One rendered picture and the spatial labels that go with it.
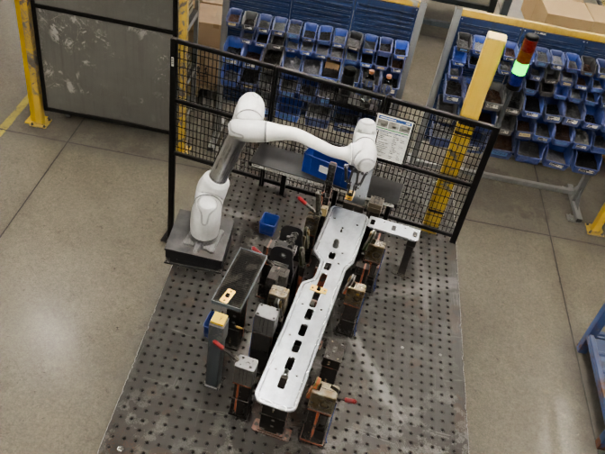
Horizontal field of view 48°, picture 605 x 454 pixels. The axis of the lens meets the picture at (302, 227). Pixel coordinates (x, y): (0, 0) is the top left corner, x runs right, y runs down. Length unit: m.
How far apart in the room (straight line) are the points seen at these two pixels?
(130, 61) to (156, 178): 0.91
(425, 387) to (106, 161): 3.28
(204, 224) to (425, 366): 1.35
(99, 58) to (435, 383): 3.54
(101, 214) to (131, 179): 0.47
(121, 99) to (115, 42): 0.50
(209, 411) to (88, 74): 3.26
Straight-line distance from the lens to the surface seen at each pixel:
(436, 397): 3.48
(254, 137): 3.27
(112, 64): 5.57
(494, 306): 5.06
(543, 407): 4.63
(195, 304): 3.61
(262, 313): 3.05
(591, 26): 6.23
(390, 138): 3.94
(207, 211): 3.58
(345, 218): 3.77
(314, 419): 3.04
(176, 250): 3.73
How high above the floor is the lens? 3.40
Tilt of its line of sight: 41 degrees down
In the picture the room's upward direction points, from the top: 11 degrees clockwise
